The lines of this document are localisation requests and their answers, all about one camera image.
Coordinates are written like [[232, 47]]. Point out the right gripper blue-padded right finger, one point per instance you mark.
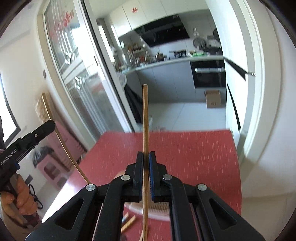
[[196, 212]]

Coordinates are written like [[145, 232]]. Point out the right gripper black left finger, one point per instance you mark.
[[95, 212]]

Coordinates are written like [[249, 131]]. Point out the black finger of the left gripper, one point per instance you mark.
[[32, 139]]

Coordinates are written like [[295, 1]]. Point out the curved-looking wooden chopstick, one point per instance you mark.
[[62, 142]]

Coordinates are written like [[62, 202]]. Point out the plain wooden chopstick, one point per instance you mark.
[[145, 183]]

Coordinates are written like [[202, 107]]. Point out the person's left hand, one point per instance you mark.
[[24, 201]]

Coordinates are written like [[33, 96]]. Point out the patterned chopstick on table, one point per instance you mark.
[[128, 224]]

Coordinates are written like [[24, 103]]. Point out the bag of yellow balls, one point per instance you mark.
[[40, 108]]

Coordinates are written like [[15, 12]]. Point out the pink utensil holder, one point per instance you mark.
[[158, 211]]

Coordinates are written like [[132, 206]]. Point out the pink plastic stool stack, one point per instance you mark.
[[54, 163]]

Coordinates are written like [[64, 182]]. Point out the sliding glass door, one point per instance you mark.
[[82, 80]]

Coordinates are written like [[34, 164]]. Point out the cardboard box on floor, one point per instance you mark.
[[213, 98]]

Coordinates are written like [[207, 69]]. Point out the black built-in oven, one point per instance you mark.
[[208, 73]]

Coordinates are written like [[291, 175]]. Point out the white upper cabinets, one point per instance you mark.
[[133, 14]]

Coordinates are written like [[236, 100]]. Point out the black range hood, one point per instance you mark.
[[162, 31]]

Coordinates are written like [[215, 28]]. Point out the white refrigerator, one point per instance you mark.
[[239, 64]]

